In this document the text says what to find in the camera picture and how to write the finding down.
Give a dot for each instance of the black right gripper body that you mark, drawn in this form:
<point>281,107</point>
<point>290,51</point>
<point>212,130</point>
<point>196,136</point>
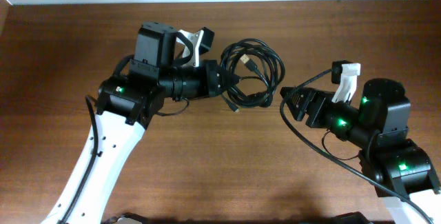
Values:
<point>315,109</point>

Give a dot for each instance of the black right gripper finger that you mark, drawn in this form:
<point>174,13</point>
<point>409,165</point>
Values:
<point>292,91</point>
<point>300,105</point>

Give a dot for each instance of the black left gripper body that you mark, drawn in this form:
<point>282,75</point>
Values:
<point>211,65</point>

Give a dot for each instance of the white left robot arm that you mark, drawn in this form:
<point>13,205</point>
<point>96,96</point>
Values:
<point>166,64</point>

